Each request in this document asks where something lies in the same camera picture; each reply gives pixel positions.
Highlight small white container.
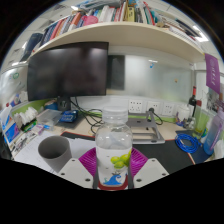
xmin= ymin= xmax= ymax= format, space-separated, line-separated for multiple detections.
xmin=176 ymin=104 xmax=191 ymax=122

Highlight purple hanging banner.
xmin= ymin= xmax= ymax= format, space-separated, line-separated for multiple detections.
xmin=204 ymin=53 xmax=222 ymax=95

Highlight dark blue mouse pad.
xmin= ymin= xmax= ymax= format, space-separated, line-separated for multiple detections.
xmin=191 ymin=146 xmax=214 ymax=164

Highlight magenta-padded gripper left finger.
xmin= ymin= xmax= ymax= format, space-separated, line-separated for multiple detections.
xmin=57 ymin=146 xmax=100 ymax=190

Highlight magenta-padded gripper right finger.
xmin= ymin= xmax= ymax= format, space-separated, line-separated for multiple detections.
xmin=127 ymin=147 xmax=170 ymax=189

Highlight grey cup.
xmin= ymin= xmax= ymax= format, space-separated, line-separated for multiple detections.
xmin=37 ymin=135 xmax=73 ymax=174

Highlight blue tissue box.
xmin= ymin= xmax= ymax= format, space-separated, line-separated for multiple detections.
xmin=1 ymin=106 xmax=21 ymax=144

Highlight dark wine bottle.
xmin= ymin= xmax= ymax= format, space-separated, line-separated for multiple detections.
xmin=187 ymin=85 xmax=198 ymax=118

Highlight white wall sockets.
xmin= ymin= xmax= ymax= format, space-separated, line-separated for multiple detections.
xmin=128 ymin=98 xmax=176 ymax=117

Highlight clear plastic water bottle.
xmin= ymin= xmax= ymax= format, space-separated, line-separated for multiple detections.
xmin=94 ymin=106 xmax=134 ymax=188

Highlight black computer monitor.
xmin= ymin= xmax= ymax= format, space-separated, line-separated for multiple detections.
xmin=26 ymin=41 xmax=110 ymax=113

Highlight black tangled cables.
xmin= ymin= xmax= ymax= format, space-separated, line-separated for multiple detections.
xmin=69 ymin=96 xmax=104 ymax=134

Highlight pile of white tissues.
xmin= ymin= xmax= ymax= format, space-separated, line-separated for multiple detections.
xmin=13 ymin=106 xmax=38 ymax=127

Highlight white paper with handwriting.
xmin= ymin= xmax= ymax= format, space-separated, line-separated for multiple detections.
xmin=14 ymin=133 xmax=56 ymax=173

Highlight large blank white paper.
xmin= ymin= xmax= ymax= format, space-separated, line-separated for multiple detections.
xmin=68 ymin=137 xmax=98 ymax=161

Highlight wooden shelf with books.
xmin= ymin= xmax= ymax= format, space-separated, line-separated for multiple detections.
xmin=19 ymin=0 xmax=209 ymax=64

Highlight clear plastic box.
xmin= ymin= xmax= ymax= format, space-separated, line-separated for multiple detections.
xmin=35 ymin=108 xmax=63 ymax=131

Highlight translucent purple drink bottle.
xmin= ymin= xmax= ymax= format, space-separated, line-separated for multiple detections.
xmin=202 ymin=109 xmax=224 ymax=156

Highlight small blue electronic device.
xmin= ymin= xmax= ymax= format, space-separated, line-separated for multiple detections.
xmin=59 ymin=109 xmax=79 ymax=124

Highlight coiled blue cable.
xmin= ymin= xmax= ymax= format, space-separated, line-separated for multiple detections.
xmin=174 ymin=133 xmax=201 ymax=154

